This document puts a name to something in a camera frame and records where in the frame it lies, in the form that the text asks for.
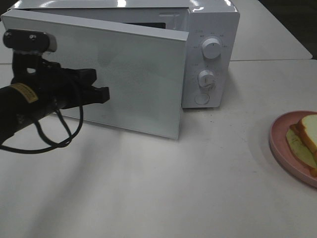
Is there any round door release button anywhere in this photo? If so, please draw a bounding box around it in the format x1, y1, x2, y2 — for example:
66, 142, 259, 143
195, 93, 210, 105

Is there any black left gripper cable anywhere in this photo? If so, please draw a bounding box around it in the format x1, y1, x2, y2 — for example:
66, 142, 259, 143
0, 74, 84, 154

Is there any white timer knob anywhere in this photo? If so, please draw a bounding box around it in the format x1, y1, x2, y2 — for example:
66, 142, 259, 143
198, 70, 215, 88

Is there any toast sandwich with lettuce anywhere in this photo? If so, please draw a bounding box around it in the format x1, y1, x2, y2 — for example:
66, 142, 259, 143
286, 114, 317, 178

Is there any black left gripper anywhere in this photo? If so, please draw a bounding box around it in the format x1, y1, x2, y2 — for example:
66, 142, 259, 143
2, 29, 82, 117

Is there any white microwave oven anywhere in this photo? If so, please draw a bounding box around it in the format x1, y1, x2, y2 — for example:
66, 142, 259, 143
1, 0, 240, 108

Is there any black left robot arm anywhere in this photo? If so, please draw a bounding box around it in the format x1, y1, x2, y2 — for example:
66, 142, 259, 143
0, 29, 83, 154

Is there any upper white power knob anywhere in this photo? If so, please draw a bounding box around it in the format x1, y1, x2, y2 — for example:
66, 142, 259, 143
202, 37, 222, 60

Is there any pink round plate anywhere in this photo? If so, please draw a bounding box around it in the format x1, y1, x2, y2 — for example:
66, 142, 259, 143
269, 111, 317, 188

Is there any white microwave door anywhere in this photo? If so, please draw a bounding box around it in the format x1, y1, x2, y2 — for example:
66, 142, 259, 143
1, 9, 188, 139

